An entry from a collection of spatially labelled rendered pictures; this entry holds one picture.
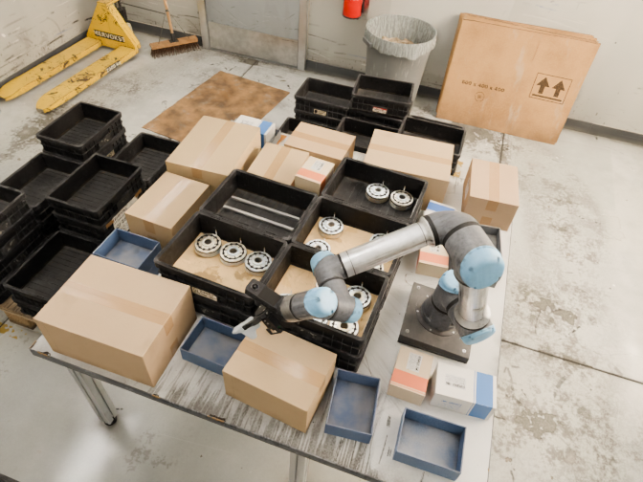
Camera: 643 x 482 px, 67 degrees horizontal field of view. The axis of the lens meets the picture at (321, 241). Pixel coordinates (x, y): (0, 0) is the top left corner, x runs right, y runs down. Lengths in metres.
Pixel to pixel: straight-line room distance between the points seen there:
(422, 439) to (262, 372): 0.56
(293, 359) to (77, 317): 0.71
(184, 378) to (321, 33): 3.64
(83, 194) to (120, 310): 1.23
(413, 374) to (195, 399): 0.74
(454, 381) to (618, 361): 1.56
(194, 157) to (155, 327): 0.91
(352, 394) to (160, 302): 0.72
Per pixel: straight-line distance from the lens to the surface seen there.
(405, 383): 1.73
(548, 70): 4.43
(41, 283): 2.82
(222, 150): 2.34
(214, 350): 1.84
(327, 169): 2.19
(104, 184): 2.92
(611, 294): 3.50
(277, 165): 2.30
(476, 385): 1.78
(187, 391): 1.79
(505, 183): 2.46
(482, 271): 1.35
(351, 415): 1.73
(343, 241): 2.00
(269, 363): 1.62
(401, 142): 2.48
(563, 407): 2.86
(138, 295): 1.79
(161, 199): 2.18
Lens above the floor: 2.27
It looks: 46 degrees down
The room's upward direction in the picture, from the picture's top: 5 degrees clockwise
